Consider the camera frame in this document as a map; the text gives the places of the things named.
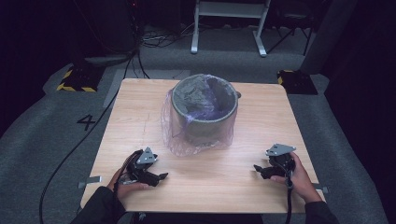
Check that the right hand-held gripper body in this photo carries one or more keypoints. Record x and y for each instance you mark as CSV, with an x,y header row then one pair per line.
x,y
281,161

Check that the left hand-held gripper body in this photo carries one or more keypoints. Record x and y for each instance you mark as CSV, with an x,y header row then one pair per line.
x,y
140,165

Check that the purple plastic bag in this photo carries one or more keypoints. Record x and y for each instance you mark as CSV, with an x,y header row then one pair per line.
x,y
174,140

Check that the green plastic bin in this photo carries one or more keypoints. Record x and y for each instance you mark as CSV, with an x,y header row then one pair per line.
x,y
205,124

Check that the person's left hand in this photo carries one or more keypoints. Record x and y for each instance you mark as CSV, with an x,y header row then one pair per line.
x,y
129,188

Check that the person's right hand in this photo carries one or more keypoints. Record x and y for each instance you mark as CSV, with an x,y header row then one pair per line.
x,y
300,183

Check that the grey curtain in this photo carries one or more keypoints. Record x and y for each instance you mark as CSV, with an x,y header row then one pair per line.
x,y
330,34

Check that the black tripod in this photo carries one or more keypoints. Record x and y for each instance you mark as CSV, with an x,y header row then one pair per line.
x,y
292,21

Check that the white metal stand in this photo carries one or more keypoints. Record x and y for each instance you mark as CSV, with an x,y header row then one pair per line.
x,y
230,9

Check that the metal table bracket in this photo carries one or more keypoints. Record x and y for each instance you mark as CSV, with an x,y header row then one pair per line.
x,y
322,188
90,181

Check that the hazard-striped black base plate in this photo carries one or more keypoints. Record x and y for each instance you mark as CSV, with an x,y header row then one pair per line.
x,y
297,82
79,79

